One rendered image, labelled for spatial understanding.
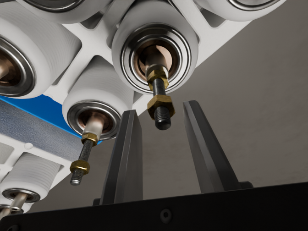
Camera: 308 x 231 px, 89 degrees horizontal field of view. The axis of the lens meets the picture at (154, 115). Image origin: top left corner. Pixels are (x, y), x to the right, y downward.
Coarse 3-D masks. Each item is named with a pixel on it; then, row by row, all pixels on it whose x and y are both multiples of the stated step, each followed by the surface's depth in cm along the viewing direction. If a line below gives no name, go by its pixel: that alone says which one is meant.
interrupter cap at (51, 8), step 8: (24, 0) 13; (32, 0) 13; (40, 0) 13; (48, 0) 13; (56, 0) 13; (64, 0) 13; (72, 0) 13; (80, 0) 13; (40, 8) 13; (48, 8) 13; (56, 8) 13; (64, 8) 13; (72, 8) 13
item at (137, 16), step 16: (144, 0) 20; (160, 0) 20; (128, 16) 15; (144, 16) 14; (160, 16) 14; (176, 16) 15; (128, 32) 15; (192, 32) 16; (112, 48) 16; (192, 48) 16; (192, 64) 17
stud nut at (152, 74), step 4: (152, 72) 13; (156, 72) 13; (160, 72) 13; (164, 72) 13; (148, 76) 14; (152, 76) 13; (156, 76) 13; (160, 76) 13; (164, 76) 13; (148, 80) 13; (152, 80) 13; (164, 80) 13; (148, 84) 13; (152, 84) 13; (164, 84) 14; (168, 84) 14; (152, 88) 14
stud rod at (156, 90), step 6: (156, 84) 12; (162, 84) 13; (156, 90) 12; (162, 90) 12; (156, 108) 10; (162, 108) 10; (156, 114) 10; (162, 114) 10; (168, 114) 10; (156, 120) 10; (162, 120) 9; (168, 120) 9; (156, 126) 10; (162, 126) 10; (168, 126) 10
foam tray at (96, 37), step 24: (0, 0) 20; (120, 0) 19; (168, 0) 28; (192, 0) 19; (72, 24) 20; (96, 24) 23; (120, 24) 30; (192, 24) 21; (216, 24) 22; (240, 24) 21; (96, 48) 22; (216, 48) 23; (72, 72) 25; (144, 96) 28
